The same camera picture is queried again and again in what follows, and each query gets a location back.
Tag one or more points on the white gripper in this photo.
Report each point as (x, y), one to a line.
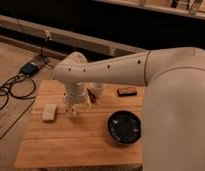
(76, 93)

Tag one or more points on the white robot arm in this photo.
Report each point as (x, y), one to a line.
(173, 110)

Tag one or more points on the white sponge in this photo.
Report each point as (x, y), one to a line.
(49, 112)

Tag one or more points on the white cup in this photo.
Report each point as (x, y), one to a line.
(97, 89)

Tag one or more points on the wooden table board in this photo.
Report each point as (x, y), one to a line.
(79, 141)

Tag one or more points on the dark brown rectangular block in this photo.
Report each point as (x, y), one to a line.
(128, 91)

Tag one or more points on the black bowl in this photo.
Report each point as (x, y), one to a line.
(124, 127)

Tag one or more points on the long wooden beam rail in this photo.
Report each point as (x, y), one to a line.
(68, 38)

